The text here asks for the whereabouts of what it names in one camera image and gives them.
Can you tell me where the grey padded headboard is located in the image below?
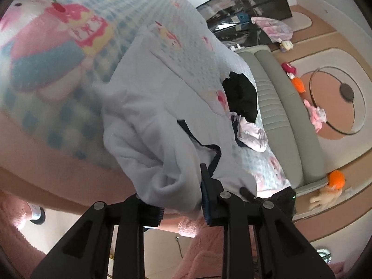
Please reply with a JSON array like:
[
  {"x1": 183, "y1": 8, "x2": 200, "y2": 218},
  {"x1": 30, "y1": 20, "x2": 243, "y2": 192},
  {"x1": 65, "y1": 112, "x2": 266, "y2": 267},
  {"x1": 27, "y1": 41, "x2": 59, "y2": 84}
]
[{"x1": 235, "y1": 45, "x2": 330, "y2": 194}]

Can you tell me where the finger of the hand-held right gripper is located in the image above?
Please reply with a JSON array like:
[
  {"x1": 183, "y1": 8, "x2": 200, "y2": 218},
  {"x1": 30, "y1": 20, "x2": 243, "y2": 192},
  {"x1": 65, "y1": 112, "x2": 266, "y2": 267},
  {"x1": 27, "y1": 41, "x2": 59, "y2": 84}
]
[{"x1": 240, "y1": 186, "x2": 271, "y2": 202}]

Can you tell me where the orange plush toy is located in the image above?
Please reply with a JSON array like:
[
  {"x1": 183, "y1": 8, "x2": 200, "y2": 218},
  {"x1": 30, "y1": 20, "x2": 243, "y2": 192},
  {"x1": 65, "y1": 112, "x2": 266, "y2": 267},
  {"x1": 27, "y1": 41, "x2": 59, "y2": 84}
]
[
  {"x1": 291, "y1": 76, "x2": 306, "y2": 93},
  {"x1": 327, "y1": 169, "x2": 346, "y2": 192}
]

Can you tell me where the crumpled black garment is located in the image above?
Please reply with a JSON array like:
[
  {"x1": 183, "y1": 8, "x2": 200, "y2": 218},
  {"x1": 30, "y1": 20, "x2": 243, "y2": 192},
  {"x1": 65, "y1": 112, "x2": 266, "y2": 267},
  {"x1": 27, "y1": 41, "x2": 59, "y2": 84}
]
[{"x1": 222, "y1": 71, "x2": 259, "y2": 124}]

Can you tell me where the printed checkered blanket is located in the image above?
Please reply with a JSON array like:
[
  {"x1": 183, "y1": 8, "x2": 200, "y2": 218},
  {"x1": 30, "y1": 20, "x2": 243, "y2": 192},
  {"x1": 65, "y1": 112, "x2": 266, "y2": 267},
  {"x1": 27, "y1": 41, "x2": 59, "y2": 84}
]
[{"x1": 0, "y1": 0, "x2": 291, "y2": 192}]

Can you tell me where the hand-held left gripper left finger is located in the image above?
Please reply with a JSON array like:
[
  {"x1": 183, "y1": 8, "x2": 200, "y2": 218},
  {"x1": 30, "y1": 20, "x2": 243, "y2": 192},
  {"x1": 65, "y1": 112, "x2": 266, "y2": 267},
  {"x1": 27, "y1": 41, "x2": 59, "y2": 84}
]
[{"x1": 30, "y1": 193, "x2": 163, "y2": 279}]

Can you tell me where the round metal object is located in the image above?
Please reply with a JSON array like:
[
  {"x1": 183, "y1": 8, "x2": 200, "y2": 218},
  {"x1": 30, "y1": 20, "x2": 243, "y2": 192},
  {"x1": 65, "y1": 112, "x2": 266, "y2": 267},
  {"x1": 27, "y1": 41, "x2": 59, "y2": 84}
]
[{"x1": 315, "y1": 248, "x2": 332, "y2": 265}]

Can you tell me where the pink bed frame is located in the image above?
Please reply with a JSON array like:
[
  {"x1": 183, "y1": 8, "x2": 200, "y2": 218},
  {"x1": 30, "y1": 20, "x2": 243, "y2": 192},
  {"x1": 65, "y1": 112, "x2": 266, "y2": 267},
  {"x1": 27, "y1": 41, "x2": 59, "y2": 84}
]
[{"x1": 0, "y1": 110, "x2": 181, "y2": 227}]

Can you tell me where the black cable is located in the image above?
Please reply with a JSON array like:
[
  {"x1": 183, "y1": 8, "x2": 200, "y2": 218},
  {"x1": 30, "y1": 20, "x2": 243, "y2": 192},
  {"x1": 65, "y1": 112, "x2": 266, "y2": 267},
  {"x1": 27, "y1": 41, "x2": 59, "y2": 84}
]
[{"x1": 174, "y1": 236, "x2": 184, "y2": 260}]

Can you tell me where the beige plush toy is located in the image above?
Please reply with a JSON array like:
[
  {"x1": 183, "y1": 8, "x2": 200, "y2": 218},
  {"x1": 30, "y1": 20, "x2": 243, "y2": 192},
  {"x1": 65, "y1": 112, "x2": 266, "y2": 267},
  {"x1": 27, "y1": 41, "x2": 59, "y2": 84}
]
[{"x1": 309, "y1": 184, "x2": 342, "y2": 211}]

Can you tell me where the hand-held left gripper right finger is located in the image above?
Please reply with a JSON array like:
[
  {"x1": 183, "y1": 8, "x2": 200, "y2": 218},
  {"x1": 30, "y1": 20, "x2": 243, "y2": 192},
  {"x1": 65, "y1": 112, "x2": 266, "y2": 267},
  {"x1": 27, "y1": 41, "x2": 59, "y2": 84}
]
[{"x1": 200, "y1": 163, "x2": 336, "y2": 279}]

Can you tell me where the pink bunny plush toy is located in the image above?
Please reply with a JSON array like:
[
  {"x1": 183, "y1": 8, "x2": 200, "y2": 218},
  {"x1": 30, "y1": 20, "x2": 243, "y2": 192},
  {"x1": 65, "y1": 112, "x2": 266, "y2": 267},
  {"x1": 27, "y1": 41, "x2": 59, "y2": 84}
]
[{"x1": 304, "y1": 99, "x2": 327, "y2": 133}]

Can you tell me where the pink white printed garment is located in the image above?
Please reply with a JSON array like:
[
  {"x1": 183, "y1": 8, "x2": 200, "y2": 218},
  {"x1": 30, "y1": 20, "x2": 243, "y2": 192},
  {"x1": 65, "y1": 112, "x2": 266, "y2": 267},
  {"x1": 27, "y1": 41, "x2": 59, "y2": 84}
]
[{"x1": 229, "y1": 112, "x2": 268, "y2": 153}]

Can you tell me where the white shirt with navy collar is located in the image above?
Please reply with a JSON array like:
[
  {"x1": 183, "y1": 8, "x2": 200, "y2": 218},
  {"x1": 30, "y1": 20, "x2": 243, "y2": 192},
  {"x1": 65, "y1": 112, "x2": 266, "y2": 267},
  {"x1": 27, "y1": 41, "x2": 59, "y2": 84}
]
[{"x1": 91, "y1": 25, "x2": 258, "y2": 218}]

